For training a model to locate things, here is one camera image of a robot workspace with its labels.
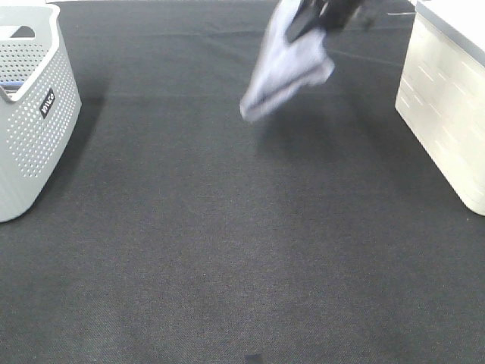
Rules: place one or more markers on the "lavender towel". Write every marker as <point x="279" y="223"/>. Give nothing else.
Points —
<point x="284" y="67"/>

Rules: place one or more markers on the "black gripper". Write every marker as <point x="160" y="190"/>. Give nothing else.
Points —
<point x="330" y="16"/>

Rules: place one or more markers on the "blue cloth inside basket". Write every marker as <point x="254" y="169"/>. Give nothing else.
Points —
<point x="11" y="86"/>

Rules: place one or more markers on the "grey perforated laundry basket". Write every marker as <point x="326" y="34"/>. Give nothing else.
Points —
<point x="38" y="120"/>

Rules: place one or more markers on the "white storage bin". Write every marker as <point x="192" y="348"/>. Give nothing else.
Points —
<point x="441" y="92"/>

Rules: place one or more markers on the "black table mat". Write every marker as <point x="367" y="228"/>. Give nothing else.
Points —
<point x="172" y="231"/>

